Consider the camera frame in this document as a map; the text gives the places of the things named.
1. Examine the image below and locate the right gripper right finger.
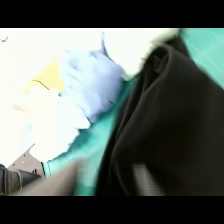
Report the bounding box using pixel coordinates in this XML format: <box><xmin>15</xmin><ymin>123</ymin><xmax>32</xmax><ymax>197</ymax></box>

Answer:
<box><xmin>130</xmin><ymin>162</ymin><xmax>168</xmax><ymax>197</ymax></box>

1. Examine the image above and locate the cream garment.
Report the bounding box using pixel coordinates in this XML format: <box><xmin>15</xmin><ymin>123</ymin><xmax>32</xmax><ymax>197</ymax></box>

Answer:
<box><xmin>101</xmin><ymin>28</ymin><xmax>182</xmax><ymax>82</ymax></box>

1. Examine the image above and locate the purple-blue garment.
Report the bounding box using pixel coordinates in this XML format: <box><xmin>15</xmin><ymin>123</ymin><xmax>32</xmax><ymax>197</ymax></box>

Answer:
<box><xmin>60</xmin><ymin>32</ymin><xmax>127</xmax><ymax>125</ymax></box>

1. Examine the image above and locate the black garment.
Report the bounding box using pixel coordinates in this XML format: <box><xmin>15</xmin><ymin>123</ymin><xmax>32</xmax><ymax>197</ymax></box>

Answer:
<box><xmin>94</xmin><ymin>34</ymin><xmax>224</xmax><ymax>197</ymax></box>

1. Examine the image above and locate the white garment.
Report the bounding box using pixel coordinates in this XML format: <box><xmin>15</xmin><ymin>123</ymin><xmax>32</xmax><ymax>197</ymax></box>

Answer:
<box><xmin>28</xmin><ymin>85</ymin><xmax>92</xmax><ymax>165</ymax></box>

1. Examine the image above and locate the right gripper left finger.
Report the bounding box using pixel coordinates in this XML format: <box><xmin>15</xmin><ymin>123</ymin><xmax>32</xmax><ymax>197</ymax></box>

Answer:
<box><xmin>15</xmin><ymin>159</ymin><xmax>85</xmax><ymax>197</ymax></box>

